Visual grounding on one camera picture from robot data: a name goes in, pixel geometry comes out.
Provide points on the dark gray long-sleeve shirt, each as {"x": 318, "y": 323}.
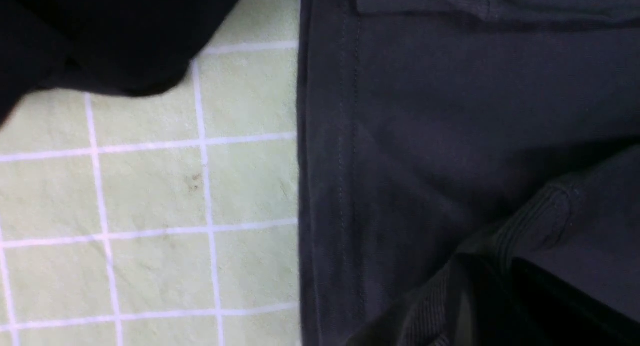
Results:
{"x": 507, "y": 129}

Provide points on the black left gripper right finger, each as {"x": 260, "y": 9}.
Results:
{"x": 527, "y": 306}

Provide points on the light green checkered tablecloth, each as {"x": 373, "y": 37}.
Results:
{"x": 167, "y": 220}

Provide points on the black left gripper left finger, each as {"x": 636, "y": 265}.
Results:
{"x": 126, "y": 48}

